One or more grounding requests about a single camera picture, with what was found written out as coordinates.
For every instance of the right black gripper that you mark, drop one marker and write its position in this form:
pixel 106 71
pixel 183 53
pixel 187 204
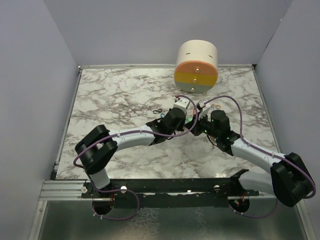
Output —
pixel 196 131

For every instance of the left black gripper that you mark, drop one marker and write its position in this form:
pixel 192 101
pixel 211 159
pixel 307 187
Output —
pixel 180 128

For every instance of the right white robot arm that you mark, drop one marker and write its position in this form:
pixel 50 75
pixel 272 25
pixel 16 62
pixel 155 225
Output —
pixel 286 175

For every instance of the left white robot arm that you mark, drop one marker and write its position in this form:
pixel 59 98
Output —
pixel 98 147

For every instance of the black S carabiner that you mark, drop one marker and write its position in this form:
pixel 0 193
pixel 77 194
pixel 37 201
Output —
pixel 156 111

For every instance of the round three-drawer mini cabinet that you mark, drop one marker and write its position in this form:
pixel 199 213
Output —
pixel 196 69

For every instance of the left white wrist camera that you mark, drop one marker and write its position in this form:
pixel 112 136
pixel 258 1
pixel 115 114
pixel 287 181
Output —
pixel 181 103

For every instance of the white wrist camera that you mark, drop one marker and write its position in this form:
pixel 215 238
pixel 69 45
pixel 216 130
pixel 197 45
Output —
pixel 203 109
pixel 181 103

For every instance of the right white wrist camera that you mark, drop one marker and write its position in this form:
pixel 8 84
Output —
pixel 203 109

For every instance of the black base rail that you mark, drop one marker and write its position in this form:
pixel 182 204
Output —
pixel 169 193

